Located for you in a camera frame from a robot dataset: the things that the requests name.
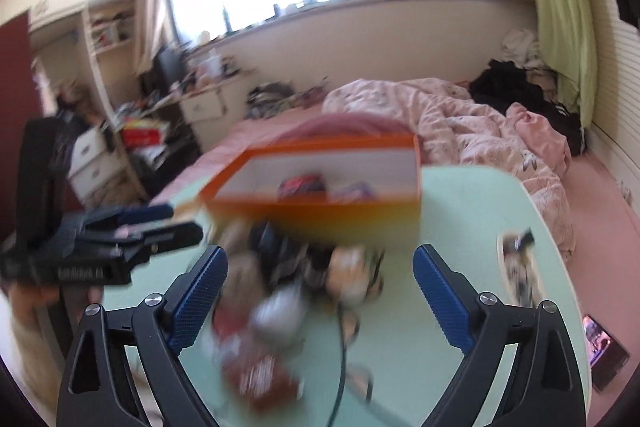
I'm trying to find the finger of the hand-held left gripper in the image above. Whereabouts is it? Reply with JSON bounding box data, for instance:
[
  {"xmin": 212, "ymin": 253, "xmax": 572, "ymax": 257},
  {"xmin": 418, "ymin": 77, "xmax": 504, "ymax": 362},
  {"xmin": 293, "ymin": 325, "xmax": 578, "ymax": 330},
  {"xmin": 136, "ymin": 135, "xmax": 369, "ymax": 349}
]
[
  {"xmin": 87, "ymin": 203, "xmax": 176, "ymax": 229},
  {"xmin": 119, "ymin": 221, "xmax": 205, "ymax": 266}
]

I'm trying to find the white drawer cabinet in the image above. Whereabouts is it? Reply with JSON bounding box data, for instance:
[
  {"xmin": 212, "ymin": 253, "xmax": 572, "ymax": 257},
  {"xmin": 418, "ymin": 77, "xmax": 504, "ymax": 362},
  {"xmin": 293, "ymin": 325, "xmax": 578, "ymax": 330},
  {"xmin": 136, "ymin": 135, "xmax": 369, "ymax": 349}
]
[{"xmin": 67, "ymin": 127, "xmax": 126, "ymax": 198}]

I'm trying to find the red snack packet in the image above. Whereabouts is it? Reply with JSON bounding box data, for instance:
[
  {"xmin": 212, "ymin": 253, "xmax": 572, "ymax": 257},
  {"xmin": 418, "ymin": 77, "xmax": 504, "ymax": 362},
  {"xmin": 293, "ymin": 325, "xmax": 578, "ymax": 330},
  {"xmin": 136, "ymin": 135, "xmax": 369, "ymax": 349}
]
[{"xmin": 215, "ymin": 302, "xmax": 306, "ymax": 413}]

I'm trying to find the black plush toy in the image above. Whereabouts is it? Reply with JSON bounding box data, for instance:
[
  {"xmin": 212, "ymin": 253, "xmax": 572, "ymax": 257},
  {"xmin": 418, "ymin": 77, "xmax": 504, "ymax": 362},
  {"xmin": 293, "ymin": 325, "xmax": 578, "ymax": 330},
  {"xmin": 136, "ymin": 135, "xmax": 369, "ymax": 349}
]
[{"xmin": 250, "ymin": 221, "xmax": 301, "ymax": 283}]

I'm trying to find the black monitor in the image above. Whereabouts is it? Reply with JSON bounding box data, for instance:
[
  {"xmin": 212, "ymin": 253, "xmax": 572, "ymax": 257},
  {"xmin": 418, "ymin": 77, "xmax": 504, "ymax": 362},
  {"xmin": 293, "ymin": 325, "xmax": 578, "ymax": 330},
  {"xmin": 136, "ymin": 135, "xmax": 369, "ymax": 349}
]
[{"xmin": 152, "ymin": 49, "xmax": 186, "ymax": 90}]

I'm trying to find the beige chick plush toy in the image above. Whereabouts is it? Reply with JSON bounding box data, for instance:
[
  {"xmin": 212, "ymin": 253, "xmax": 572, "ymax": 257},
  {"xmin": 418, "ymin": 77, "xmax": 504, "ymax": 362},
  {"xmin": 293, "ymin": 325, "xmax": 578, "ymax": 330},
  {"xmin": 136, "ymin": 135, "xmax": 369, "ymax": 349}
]
[{"xmin": 327, "ymin": 247, "xmax": 386, "ymax": 305}]

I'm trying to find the orange gradient cardboard box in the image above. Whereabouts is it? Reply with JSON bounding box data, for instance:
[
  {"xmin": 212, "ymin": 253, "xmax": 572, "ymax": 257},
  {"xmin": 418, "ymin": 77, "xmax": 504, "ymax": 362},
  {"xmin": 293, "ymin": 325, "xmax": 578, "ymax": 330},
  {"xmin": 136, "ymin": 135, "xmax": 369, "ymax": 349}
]
[{"xmin": 200, "ymin": 133, "xmax": 422, "ymax": 248}]

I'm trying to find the green curtain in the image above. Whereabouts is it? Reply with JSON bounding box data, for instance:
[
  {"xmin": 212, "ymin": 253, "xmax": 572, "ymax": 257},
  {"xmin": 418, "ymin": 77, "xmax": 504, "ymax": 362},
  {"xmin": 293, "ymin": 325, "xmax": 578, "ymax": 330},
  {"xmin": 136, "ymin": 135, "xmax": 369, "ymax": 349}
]
[{"xmin": 517, "ymin": 0, "xmax": 598, "ymax": 128}]

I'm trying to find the white slatted panel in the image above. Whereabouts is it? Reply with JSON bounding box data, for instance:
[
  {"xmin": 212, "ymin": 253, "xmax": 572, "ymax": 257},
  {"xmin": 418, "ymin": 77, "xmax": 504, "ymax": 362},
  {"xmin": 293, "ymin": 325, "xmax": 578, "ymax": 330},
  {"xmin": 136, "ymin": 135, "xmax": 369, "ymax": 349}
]
[{"xmin": 575, "ymin": 0, "xmax": 640, "ymax": 188}]

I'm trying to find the pink quilt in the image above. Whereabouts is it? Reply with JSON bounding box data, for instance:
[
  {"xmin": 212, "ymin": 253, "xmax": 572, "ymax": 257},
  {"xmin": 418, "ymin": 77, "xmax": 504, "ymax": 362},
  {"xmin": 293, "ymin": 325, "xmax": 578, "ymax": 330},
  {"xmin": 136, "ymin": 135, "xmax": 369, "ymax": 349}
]
[{"xmin": 322, "ymin": 78, "xmax": 573, "ymax": 258}]

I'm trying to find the green cartoon desktop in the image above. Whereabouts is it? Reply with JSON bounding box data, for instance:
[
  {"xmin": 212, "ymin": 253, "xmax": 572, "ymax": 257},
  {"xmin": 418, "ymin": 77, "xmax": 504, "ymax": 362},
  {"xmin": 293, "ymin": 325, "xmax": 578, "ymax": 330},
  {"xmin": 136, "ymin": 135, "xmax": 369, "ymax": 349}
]
[{"xmin": 120, "ymin": 164, "xmax": 593, "ymax": 427}]

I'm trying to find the dark red door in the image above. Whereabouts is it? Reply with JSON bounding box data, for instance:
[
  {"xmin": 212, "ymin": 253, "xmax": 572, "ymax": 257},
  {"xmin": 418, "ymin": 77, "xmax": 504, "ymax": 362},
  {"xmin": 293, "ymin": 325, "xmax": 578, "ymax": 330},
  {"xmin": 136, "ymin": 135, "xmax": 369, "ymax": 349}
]
[{"xmin": 0, "ymin": 14, "xmax": 33, "ymax": 228}]

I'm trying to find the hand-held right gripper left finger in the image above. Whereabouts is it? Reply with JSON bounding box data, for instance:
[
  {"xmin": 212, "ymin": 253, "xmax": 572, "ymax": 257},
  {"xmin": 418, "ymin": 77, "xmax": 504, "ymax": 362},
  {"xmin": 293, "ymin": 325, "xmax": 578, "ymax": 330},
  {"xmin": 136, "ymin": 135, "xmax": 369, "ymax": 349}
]
[{"xmin": 56, "ymin": 244, "xmax": 229, "ymax": 427}]

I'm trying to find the black cable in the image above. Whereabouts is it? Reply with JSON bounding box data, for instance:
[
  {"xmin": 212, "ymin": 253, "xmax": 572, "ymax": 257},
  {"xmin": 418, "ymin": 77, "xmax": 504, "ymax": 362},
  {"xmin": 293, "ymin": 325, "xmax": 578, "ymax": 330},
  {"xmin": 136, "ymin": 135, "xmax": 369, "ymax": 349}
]
[{"xmin": 325, "ymin": 302, "xmax": 376, "ymax": 427}]

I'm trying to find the red cardboard box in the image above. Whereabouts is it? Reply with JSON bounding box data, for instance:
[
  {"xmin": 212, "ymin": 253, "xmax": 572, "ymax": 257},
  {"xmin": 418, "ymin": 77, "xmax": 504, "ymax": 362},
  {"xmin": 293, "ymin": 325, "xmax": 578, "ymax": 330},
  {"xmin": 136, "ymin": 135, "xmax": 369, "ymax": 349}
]
[{"xmin": 121, "ymin": 119, "xmax": 168, "ymax": 148}]

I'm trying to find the white round item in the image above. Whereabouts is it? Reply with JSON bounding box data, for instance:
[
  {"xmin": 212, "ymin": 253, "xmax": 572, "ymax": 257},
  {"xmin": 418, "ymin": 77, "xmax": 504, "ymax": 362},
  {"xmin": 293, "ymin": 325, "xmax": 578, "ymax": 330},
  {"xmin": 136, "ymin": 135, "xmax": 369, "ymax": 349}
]
[{"xmin": 250, "ymin": 287, "xmax": 306, "ymax": 338}]

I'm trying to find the white clothes pile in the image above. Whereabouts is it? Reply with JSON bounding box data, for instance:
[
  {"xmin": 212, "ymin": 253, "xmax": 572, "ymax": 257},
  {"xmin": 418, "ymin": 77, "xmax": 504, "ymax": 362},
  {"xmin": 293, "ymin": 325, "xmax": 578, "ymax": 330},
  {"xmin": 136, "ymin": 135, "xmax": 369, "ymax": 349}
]
[{"xmin": 501, "ymin": 28, "xmax": 558, "ymax": 72}]

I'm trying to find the white desk drawer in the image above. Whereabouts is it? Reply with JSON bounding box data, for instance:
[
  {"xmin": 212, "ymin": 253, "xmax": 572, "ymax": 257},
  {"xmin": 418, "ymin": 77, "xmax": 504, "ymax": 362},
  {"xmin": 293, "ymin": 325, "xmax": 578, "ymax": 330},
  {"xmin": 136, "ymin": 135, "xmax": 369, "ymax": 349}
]
[{"xmin": 180, "ymin": 89, "xmax": 228, "ymax": 122}]

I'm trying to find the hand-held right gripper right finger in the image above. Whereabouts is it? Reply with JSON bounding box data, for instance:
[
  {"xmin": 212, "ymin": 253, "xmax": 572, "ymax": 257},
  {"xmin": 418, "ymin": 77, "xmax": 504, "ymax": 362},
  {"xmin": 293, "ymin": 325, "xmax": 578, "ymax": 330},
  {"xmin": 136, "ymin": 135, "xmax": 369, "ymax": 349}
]
[{"xmin": 412, "ymin": 243, "xmax": 586, "ymax": 427}]

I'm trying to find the white wall shelf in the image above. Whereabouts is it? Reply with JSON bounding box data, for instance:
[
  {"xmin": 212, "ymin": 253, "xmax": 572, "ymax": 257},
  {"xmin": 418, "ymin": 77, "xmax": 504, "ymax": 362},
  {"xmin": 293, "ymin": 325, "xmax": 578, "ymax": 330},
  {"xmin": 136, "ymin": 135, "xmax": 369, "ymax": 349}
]
[{"xmin": 82, "ymin": 0, "xmax": 138, "ymax": 58}]

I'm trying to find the smartphone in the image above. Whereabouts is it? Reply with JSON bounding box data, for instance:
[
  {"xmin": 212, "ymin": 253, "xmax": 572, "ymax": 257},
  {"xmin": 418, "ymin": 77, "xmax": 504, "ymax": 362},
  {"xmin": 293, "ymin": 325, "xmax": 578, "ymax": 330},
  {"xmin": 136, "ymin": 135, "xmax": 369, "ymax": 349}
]
[{"xmin": 582, "ymin": 314, "xmax": 631, "ymax": 392}]

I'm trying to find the black clothes pile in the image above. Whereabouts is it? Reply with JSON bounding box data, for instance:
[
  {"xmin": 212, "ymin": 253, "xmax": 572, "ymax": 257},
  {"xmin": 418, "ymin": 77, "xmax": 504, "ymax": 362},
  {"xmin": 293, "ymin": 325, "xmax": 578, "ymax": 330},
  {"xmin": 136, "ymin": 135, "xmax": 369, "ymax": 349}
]
[{"xmin": 470, "ymin": 61, "xmax": 586, "ymax": 155}]

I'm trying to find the person's left hand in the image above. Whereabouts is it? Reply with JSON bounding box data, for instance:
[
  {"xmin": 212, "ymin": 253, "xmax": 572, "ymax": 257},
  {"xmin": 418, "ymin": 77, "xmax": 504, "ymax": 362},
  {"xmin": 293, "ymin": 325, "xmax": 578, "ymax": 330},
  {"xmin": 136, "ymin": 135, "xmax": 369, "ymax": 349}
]
[{"xmin": 10, "ymin": 287, "xmax": 103, "ymax": 325}]

